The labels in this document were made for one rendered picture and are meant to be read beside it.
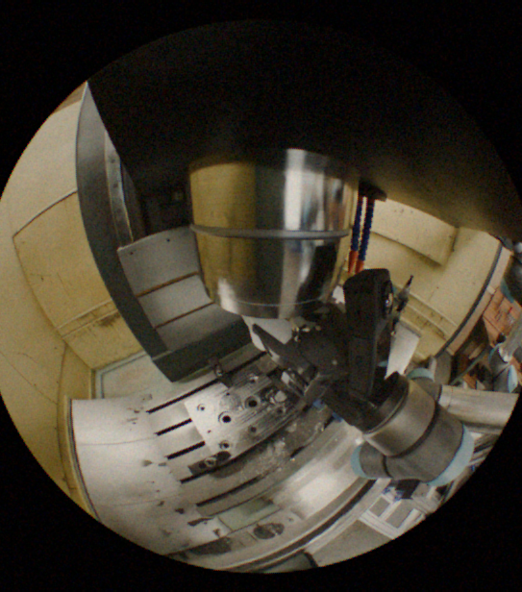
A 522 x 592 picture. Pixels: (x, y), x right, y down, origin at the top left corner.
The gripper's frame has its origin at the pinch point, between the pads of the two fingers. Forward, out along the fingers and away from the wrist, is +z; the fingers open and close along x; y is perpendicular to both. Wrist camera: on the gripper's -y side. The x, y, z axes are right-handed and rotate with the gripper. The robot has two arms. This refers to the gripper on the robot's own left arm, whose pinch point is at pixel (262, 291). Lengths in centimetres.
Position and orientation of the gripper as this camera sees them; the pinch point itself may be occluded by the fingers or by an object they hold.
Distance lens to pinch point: 22.1
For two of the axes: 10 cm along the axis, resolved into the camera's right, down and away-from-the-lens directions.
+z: -6.0, -4.9, 6.3
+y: -0.1, 7.9, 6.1
